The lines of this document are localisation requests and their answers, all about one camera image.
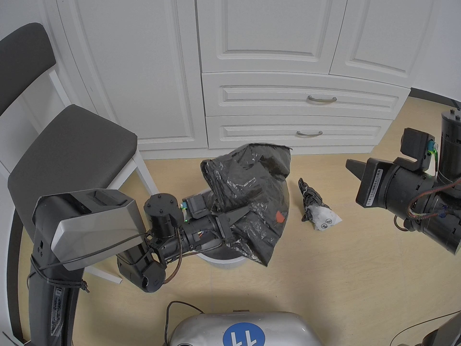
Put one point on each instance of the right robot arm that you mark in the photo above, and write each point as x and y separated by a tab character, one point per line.
450	146

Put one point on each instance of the black plastic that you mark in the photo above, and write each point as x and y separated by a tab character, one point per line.
309	195

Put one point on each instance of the white chair dark grey seat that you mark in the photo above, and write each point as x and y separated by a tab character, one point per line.
72	146

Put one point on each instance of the black plastic bag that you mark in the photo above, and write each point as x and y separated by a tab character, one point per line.
252	178

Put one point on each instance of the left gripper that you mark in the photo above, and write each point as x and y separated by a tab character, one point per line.
205	232

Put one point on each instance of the white trash bin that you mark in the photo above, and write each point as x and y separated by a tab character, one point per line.
223	261

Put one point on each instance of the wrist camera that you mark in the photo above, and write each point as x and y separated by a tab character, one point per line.
198	205
414	146

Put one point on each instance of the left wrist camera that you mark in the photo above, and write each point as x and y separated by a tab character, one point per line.
198	205

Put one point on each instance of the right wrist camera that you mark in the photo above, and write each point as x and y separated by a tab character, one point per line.
414	146

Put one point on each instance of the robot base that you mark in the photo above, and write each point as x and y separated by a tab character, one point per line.
216	326

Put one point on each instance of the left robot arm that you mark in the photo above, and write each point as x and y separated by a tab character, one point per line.
90	222

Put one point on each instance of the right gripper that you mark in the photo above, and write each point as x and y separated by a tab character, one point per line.
392	187

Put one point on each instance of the white wardrobe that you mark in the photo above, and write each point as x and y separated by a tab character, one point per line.
144	49

